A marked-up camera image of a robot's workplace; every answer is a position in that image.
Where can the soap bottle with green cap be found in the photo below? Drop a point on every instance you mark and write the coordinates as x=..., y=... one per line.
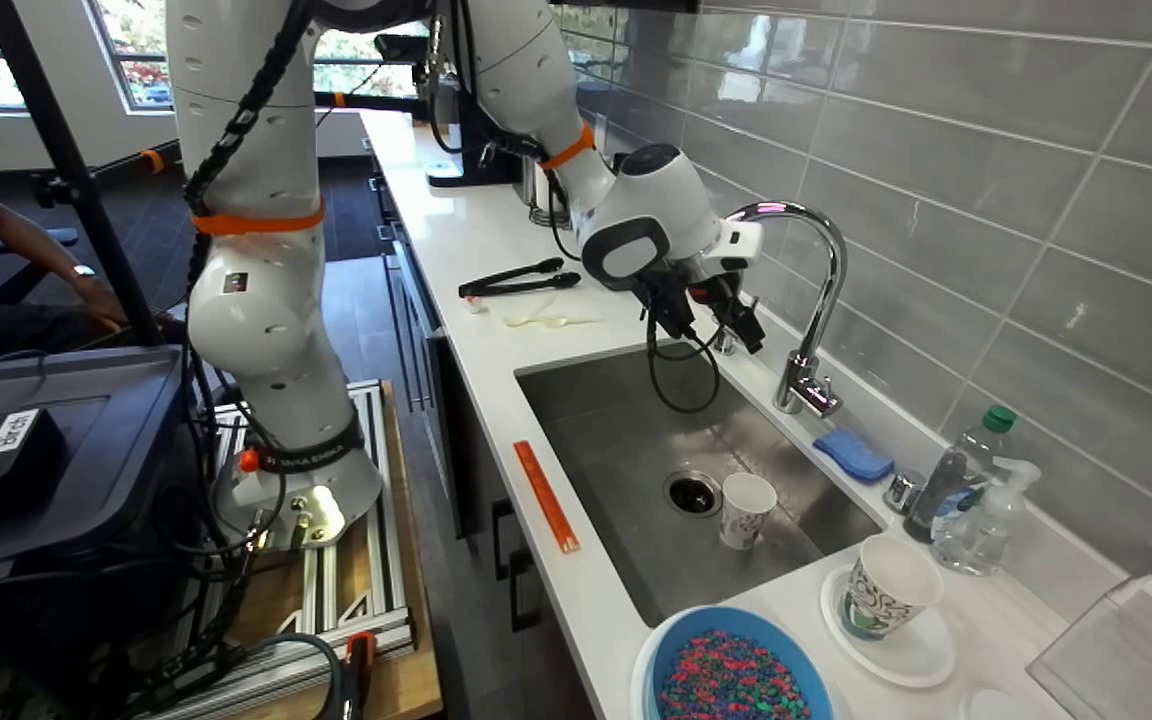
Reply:
x=952, y=481

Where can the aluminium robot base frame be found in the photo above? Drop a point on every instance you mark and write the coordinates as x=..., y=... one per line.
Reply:
x=360, y=587

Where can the clear plastic bottle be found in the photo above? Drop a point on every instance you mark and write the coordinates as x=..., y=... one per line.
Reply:
x=998, y=524

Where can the cream plastic spoon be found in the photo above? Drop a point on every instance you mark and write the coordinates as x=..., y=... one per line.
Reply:
x=551, y=323

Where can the tall chrome gooseneck faucet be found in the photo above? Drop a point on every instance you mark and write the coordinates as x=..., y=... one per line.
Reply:
x=808, y=381

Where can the black monitor stand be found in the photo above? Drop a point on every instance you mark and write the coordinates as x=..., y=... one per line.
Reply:
x=479, y=132

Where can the stainless steel sink basin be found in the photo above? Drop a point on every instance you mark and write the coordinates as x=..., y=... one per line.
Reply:
x=619, y=442

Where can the plain white paper cup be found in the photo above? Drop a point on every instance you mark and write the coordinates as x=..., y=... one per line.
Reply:
x=747, y=504

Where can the orange flat strip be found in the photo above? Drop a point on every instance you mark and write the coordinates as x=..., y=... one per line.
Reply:
x=544, y=498

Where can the small white saucer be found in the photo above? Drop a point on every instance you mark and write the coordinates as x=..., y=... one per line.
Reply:
x=922, y=661

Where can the blue bowl of coloured beads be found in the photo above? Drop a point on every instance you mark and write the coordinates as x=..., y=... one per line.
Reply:
x=739, y=672

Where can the wooden base board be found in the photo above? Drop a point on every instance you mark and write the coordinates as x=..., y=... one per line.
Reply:
x=400, y=683

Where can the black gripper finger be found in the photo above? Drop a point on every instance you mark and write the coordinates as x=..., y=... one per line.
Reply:
x=672, y=318
x=739, y=312

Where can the black tongs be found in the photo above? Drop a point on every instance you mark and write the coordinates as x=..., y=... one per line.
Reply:
x=518, y=278

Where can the clear plastic container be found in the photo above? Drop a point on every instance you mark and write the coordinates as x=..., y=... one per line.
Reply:
x=1138, y=641

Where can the blue sponge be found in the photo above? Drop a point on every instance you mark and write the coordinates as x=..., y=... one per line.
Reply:
x=855, y=458

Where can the dark storage bin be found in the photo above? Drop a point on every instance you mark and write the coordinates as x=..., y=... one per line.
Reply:
x=99, y=442

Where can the black sink drain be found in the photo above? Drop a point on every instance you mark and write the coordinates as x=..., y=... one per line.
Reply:
x=695, y=498

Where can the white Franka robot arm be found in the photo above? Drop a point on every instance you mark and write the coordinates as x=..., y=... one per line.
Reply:
x=271, y=306

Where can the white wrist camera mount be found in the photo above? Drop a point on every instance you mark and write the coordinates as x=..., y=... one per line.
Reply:
x=740, y=243

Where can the black diagonal stand pole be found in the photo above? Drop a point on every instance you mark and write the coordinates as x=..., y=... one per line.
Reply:
x=68, y=172

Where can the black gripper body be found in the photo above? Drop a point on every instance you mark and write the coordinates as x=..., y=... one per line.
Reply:
x=689, y=275

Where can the clear glass cup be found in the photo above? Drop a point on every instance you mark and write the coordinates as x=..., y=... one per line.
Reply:
x=887, y=587

